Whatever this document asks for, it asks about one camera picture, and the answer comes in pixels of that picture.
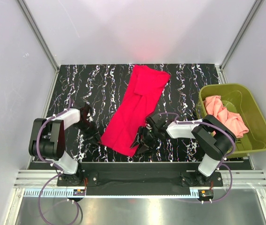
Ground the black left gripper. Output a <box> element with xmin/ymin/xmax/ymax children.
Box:
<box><xmin>74</xmin><ymin>120</ymin><xmax>101</xmax><ymax>146</ymax></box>

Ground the pink t shirt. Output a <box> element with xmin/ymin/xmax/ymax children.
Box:
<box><xmin>204</xmin><ymin>95</ymin><xmax>249</xmax><ymax>138</ymax></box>

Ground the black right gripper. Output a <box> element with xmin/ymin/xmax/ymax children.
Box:
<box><xmin>130</xmin><ymin>126</ymin><xmax>160</xmax><ymax>154</ymax></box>

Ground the aluminium corner post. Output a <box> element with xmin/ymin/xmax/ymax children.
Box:
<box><xmin>219</xmin><ymin>0</ymin><xmax>264</xmax><ymax>71</ymax></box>
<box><xmin>15</xmin><ymin>0</ymin><xmax>60</xmax><ymax>73</ymax></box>

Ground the small connector board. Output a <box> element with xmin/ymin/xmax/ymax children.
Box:
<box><xmin>199</xmin><ymin>190</ymin><xmax>214</xmax><ymax>198</ymax></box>
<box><xmin>73</xmin><ymin>189</ymin><xmax>86</xmax><ymax>196</ymax></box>

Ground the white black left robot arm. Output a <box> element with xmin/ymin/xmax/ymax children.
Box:
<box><xmin>29</xmin><ymin>103</ymin><xmax>100</xmax><ymax>186</ymax></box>

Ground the left small connector board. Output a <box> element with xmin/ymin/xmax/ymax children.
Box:
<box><xmin>73</xmin><ymin>189</ymin><xmax>86</xmax><ymax>196</ymax></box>

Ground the red t shirt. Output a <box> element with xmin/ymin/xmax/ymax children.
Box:
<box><xmin>101</xmin><ymin>65</ymin><xmax>170</xmax><ymax>157</ymax></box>

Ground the left aluminium corner post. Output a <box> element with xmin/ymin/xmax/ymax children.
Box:
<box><xmin>15</xmin><ymin>0</ymin><xmax>60</xmax><ymax>73</ymax></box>

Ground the right aluminium corner post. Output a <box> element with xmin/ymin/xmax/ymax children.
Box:
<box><xmin>219</xmin><ymin>0</ymin><xmax>264</xmax><ymax>71</ymax></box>

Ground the aluminium frame rail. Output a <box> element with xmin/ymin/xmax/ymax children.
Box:
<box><xmin>14</xmin><ymin>170</ymin><xmax>266</xmax><ymax>199</ymax></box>

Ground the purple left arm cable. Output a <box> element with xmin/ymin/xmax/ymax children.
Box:
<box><xmin>36</xmin><ymin>97</ymin><xmax>84</xmax><ymax>225</ymax></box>

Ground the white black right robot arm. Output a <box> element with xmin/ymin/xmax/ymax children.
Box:
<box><xmin>130</xmin><ymin>113</ymin><xmax>237</xmax><ymax>187</ymax></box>

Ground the right small connector board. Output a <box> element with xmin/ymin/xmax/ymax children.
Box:
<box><xmin>199</xmin><ymin>190</ymin><xmax>214</xmax><ymax>198</ymax></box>

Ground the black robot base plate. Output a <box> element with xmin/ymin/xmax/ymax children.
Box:
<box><xmin>56</xmin><ymin>161</ymin><xmax>224</xmax><ymax>196</ymax></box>

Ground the olive green plastic bin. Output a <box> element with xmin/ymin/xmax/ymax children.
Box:
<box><xmin>196</xmin><ymin>83</ymin><xmax>266</xmax><ymax>158</ymax></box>

